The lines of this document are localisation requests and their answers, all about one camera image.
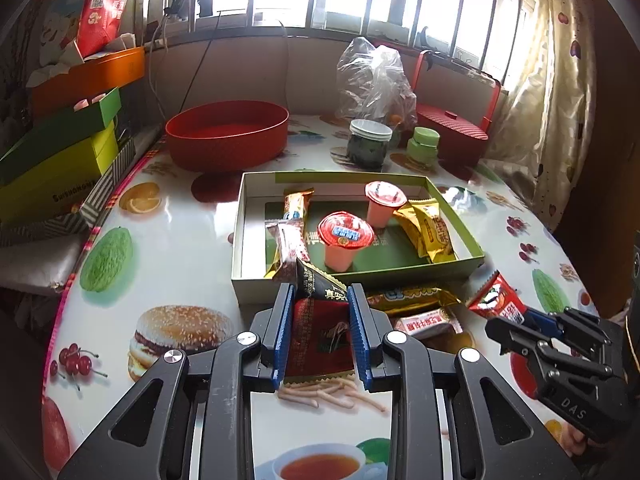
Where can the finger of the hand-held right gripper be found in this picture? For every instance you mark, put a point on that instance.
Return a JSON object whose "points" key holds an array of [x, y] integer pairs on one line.
{"points": [[542, 320], [515, 337]]}

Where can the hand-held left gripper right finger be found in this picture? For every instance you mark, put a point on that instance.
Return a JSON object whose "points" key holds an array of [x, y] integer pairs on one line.
{"points": [[360, 342]]}

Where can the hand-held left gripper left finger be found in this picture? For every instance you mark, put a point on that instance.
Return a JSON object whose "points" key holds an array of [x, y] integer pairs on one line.
{"points": [[282, 342]]}

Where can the dark red black snack packet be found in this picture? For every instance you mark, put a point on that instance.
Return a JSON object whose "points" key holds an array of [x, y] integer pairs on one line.
{"points": [[320, 330]]}

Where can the green cardboard box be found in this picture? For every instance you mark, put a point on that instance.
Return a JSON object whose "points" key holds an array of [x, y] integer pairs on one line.
{"points": [[400, 272]]}

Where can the red lid jelly cup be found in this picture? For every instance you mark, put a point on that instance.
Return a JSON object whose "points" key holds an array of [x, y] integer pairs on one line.
{"points": [[345, 240], [385, 205]]}

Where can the plain yellow gold snack packet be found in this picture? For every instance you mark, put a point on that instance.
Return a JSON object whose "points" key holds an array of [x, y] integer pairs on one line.
{"points": [[407, 227]]}

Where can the yellow snack packet red label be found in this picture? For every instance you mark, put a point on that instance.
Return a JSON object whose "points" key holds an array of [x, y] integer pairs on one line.
{"points": [[437, 232]]}

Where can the gold long snack bar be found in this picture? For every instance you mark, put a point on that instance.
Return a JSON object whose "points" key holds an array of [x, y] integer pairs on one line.
{"points": [[296, 205]]}

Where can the person's right hand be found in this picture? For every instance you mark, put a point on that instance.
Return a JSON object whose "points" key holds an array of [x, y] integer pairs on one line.
{"points": [[575, 442]]}

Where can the white pink snack packet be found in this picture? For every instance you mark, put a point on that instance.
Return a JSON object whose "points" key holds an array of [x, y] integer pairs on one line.
{"points": [[425, 323]]}

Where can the gold wide snack packet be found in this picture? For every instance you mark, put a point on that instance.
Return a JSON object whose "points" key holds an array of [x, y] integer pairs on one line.
{"points": [[415, 297]]}

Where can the fruit printed tablecloth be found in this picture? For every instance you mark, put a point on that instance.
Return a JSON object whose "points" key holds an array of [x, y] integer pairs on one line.
{"points": [[165, 260]]}

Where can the dark glass jar white lid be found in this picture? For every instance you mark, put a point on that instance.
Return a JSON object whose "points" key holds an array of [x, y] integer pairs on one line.
{"points": [[369, 147]]}

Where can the green jar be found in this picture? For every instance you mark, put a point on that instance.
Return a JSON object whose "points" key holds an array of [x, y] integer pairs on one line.
{"points": [[422, 147]]}

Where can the red round tray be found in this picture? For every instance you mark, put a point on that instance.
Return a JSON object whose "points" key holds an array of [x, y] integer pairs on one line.
{"points": [[225, 135]]}

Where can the patterned curtain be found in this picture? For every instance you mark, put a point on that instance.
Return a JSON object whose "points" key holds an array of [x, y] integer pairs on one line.
{"points": [[545, 85]]}

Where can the grey cushion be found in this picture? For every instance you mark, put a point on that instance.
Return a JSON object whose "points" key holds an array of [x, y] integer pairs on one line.
{"points": [[35, 267]]}

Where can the clear plastic bag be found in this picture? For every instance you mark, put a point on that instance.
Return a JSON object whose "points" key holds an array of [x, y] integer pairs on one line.
{"points": [[375, 80]]}

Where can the yellow green box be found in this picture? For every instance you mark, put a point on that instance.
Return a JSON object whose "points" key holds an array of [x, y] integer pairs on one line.
{"points": [[55, 185]]}

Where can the dark green flat box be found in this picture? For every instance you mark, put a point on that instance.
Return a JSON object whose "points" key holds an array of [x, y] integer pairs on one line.
{"points": [[60, 130]]}

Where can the orange box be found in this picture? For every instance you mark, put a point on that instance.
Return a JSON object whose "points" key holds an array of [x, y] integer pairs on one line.
{"points": [[100, 77]]}

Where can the white crumpled paper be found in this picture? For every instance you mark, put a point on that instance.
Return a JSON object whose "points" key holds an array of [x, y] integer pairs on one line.
{"points": [[55, 67]]}

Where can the red snack bag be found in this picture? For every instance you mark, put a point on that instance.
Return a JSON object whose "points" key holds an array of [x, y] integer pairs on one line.
{"points": [[107, 5]]}

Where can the colourful cartoon bag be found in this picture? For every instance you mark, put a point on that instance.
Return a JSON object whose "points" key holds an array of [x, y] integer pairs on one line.
{"points": [[55, 15]]}

